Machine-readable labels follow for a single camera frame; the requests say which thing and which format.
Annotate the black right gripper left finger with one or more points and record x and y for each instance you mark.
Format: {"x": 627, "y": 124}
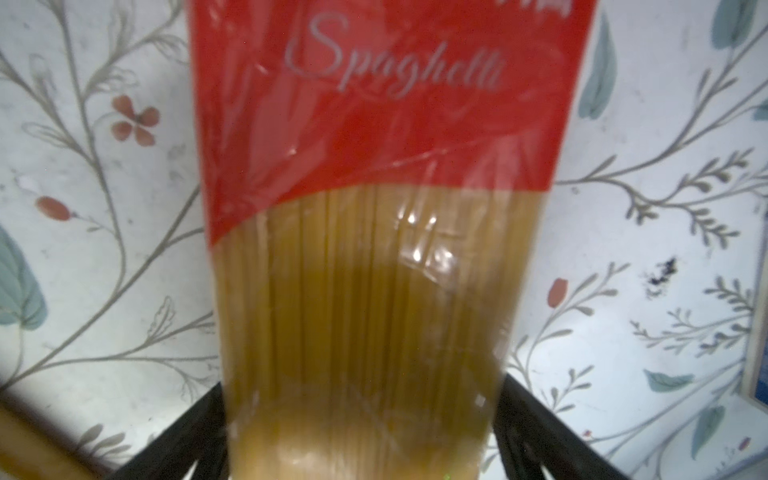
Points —
{"x": 194, "y": 446}

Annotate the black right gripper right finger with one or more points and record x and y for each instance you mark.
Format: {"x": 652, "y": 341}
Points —
{"x": 532, "y": 440}

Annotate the red spaghetti bag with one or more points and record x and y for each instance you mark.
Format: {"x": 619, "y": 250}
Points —
{"x": 373, "y": 174}

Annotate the floral patterned table mat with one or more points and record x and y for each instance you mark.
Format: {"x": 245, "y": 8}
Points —
{"x": 635, "y": 320}

